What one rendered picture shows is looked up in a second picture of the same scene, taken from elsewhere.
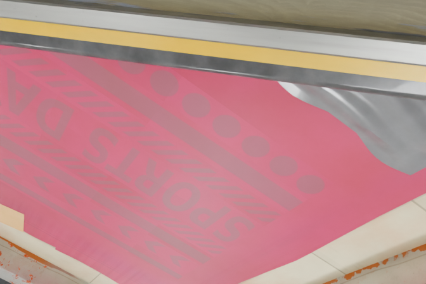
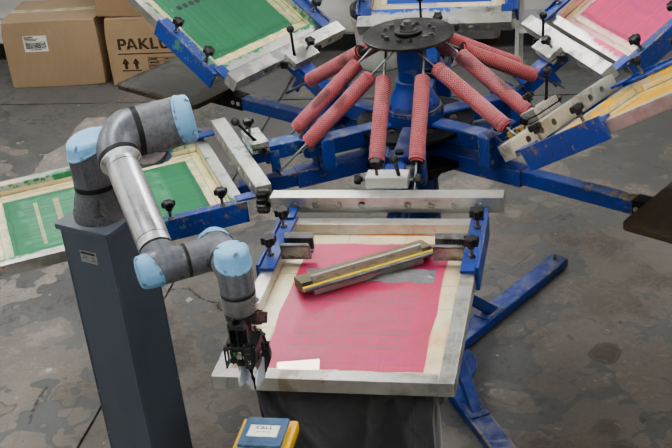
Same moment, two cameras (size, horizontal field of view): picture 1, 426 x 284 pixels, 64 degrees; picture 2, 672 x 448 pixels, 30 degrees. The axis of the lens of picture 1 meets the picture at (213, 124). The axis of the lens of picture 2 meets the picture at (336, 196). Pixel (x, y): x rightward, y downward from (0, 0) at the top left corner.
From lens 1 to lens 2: 3.37 m
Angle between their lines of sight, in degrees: 103
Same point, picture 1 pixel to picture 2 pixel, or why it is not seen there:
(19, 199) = (316, 352)
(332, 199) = (424, 295)
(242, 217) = (406, 311)
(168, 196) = (378, 318)
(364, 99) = (406, 276)
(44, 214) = (329, 353)
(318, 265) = (445, 312)
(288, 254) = (432, 314)
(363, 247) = (448, 300)
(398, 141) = (421, 277)
